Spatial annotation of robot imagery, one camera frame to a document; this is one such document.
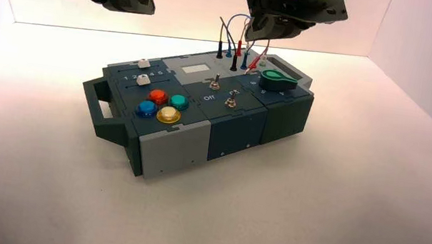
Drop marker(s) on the green rotary knob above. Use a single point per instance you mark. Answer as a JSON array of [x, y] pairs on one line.
[[277, 81]]

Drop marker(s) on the white slider knob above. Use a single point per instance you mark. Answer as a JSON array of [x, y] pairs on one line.
[[143, 63], [143, 80]]

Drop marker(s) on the red round push button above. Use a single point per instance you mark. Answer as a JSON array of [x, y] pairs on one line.
[[158, 96]]

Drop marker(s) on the teal and grey control box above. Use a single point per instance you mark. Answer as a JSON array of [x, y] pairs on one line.
[[236, 128]]

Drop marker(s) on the blue round push button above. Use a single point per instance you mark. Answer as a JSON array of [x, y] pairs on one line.
[[146, 108]]

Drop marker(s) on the teal round push button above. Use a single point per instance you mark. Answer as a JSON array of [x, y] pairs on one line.
[[179, 102]]

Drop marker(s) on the yellow round push button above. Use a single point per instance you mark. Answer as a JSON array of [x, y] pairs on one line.
[[168, 115]]

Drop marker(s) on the metal toggle switch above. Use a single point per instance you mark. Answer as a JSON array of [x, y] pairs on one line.
[[230, 101], [215, 82]]

